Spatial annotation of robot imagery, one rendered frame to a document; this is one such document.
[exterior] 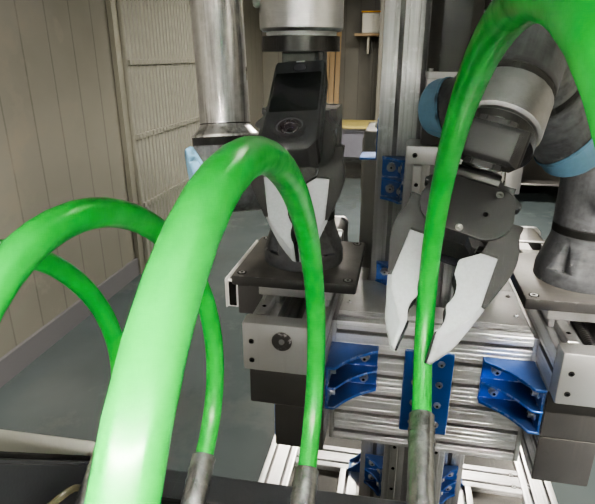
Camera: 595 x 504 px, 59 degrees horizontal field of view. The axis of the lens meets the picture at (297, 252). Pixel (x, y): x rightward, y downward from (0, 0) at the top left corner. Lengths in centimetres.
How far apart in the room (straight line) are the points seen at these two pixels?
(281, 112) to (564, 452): 78
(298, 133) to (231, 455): 180
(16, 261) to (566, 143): 51
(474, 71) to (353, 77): 780
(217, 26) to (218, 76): 8
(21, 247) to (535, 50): 43
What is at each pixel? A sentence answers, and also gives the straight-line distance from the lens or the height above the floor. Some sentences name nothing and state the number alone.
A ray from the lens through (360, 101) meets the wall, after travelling 803.
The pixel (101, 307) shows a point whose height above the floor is 123.
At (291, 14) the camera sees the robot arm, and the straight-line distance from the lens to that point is 47.
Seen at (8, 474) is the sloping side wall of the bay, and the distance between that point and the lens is 49.
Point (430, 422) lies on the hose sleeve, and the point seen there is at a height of 117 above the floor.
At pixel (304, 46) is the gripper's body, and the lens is 47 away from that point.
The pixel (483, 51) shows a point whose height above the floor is 141.
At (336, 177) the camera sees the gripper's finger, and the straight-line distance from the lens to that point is 49.
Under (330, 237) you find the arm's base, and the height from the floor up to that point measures 109.
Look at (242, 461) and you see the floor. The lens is 209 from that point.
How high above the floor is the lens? 140
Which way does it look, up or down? 21 degrees down
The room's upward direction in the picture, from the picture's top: straight up
